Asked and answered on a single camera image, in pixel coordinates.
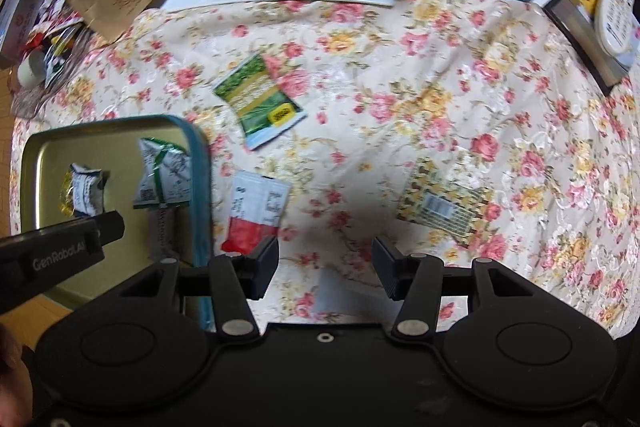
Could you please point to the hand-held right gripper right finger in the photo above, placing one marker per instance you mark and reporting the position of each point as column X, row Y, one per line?
column 385, row 269

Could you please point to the white purple text packet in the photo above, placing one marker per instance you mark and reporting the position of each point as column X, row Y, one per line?
column 87, row 189

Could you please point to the green packet with yellow label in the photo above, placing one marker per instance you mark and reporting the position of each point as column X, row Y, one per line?
column 257, row 99

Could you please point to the clear glass dish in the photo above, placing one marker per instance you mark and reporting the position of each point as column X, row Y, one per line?
column 35, row 99

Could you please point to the grey cardboard box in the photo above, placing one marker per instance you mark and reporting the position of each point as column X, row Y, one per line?
column 15, row 27

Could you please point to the small white cup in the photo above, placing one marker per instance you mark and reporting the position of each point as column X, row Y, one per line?
column 31, row 69

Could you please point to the green and white snack packet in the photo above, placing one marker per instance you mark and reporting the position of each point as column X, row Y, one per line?
column 165, row 174

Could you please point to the white remote control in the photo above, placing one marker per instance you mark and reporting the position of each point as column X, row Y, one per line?
column 617, row 19

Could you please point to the gold patterned barcode packet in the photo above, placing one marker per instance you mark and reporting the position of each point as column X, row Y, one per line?
column 445, row 202

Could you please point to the small teal gold tin tray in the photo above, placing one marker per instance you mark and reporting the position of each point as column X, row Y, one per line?
column 115, row 147

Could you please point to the person's left hand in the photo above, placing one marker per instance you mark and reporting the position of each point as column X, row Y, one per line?
column 12, row 382

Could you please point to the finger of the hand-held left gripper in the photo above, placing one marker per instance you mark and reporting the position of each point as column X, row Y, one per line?
column 111, row 228

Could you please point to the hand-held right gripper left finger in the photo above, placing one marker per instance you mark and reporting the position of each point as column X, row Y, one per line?
column 266, row 269

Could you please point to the red and white snack packet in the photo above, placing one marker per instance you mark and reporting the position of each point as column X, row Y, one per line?
column 255, row 207

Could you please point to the floral tablecloth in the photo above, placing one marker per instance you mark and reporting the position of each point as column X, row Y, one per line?
column 400, row 82

